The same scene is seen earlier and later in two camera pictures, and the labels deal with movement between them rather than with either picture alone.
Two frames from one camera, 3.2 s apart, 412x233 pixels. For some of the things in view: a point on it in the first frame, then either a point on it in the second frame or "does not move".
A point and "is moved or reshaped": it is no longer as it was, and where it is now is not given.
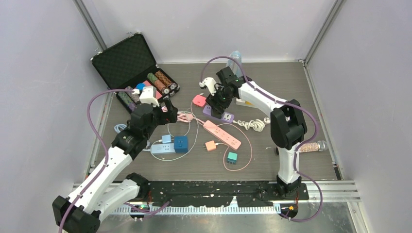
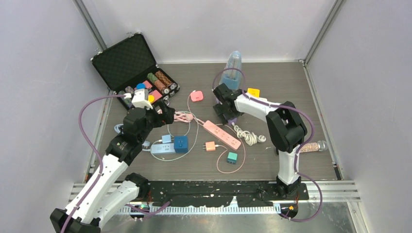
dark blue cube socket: (181, 143) does not move
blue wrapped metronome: (233, 65) does not move
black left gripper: (168, 116) does not move
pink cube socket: (199, 100) is moved or reshaped
